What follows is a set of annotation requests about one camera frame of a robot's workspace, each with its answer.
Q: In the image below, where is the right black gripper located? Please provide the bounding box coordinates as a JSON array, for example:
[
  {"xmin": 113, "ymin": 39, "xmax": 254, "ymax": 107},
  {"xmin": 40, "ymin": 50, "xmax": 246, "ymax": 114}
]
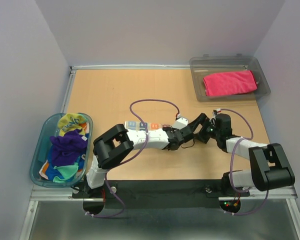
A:
[{"xmin": 188, "ymin": 112, "xmax": 220, "ymax": 143}]

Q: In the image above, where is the patterned light blue towel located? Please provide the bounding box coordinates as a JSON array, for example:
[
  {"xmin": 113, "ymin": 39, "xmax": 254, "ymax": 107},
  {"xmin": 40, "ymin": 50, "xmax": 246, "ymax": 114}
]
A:
[{"xmin": 124, "ymin": 120, "xmax": 171, "ymax": 131}]

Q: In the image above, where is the pink towel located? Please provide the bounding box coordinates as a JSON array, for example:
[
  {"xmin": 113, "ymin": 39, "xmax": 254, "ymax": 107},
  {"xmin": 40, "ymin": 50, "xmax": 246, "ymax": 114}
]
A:
[{"xmin": 203, "ymin": 70, "xmax": 258, "ymax": 97}]

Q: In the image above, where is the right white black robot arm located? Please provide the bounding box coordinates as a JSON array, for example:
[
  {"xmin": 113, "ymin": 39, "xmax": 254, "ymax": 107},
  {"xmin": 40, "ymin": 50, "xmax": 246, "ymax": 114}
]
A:
[{"xmin": 188, "ymin": 110, "xmax": 296, "ymax": 195}]

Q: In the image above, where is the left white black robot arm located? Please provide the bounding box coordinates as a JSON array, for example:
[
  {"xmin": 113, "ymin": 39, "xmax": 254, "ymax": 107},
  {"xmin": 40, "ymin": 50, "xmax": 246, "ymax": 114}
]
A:
[{"xmin": 84, "ymin": 124, "xmax": 194, "ymax": 197}]

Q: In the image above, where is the clear grey plastic bin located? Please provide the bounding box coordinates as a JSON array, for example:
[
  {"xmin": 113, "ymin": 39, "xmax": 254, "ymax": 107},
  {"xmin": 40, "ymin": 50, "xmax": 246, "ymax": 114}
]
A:
[{"xmin": 189, "ymin": 55, "xmax": 271, "ymax": 102}]

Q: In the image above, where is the purple towel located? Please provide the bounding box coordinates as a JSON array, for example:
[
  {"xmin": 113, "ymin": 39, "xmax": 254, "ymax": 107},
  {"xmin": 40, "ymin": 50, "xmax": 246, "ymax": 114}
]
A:
[{"xmin": 49, "ymin": 129, "xmax": 88, "ymax": 167}]

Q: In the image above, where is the yellow patterned towel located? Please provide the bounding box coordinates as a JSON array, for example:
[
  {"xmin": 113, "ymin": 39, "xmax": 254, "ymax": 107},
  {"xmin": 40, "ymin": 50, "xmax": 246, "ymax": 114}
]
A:
[{"xmin": 57, "ymin": 113, "xmax": 88, "ymax": 137}]

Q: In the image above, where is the small mint green cloth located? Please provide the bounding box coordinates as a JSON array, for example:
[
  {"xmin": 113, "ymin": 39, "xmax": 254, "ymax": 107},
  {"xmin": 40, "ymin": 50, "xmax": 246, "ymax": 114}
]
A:
[{"xmin": 53, "ymin": 163, "xmax": 79, "ymax": 183}]

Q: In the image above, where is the teal plastic laundry bin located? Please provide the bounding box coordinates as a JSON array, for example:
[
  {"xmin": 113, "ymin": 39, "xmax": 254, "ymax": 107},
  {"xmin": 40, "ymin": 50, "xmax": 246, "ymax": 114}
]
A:
[{"xmin": 29, "ymin": 113, "xmax": 93, "ymax": 189}]

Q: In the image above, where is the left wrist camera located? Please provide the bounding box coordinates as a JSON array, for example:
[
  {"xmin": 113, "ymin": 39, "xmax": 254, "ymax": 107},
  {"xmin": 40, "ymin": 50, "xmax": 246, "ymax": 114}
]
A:
[{"xmin": 171, "ymin": 116, "xmax": 189, "ymax": 130}]

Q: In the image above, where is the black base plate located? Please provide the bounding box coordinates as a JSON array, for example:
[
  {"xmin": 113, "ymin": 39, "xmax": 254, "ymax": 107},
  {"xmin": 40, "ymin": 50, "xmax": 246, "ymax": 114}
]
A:
[{"xmin": 72, "ymin": 179, "xmax": 249, "ymax": 214}]

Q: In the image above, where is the aluminium front rail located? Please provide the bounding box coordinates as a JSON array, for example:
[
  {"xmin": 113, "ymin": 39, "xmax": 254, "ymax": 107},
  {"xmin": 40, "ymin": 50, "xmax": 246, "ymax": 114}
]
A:
[{"xmin": 29, "ymin": 177, "xmax": 299, "ymax": 201}]

